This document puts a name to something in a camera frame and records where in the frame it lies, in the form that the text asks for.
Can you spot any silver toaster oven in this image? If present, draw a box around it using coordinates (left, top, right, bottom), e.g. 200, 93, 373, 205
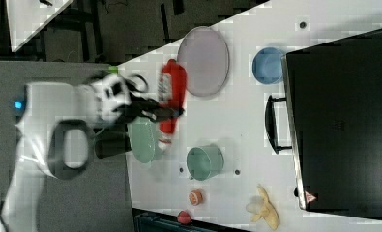
281, 28, 382, 220

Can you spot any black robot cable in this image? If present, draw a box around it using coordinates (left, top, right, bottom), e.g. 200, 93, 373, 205
124, 73, 149, 95

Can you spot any red green strawberry toy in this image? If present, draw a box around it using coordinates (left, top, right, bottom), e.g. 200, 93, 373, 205
177, 211, 191, 224

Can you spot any green perforated colander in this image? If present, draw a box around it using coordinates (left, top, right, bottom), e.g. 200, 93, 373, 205
128, 118, 162, 164

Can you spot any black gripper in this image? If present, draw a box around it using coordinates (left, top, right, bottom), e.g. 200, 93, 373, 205
115, 97, 185, 124

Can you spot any grey round plate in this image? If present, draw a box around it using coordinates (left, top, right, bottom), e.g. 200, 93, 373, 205
177, 26, 230, 97

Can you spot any blue cup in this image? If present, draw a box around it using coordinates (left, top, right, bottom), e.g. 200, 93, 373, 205
251, 47, 283, 85

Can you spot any green mug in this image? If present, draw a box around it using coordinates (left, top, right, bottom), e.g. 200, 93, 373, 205
187, 144, 224, 181

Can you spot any peeled banana toy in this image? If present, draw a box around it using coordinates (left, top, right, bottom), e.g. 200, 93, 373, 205
246, 185, 279, 230

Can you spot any red ketchup bottle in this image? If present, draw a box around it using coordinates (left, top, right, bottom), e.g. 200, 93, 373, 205
158, 59, 187, 152

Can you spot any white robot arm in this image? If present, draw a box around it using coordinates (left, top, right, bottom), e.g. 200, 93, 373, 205
0, 73, 184, 232

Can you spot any orange slice toy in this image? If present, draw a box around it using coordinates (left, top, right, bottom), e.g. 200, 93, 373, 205
189, 189, 203, 206

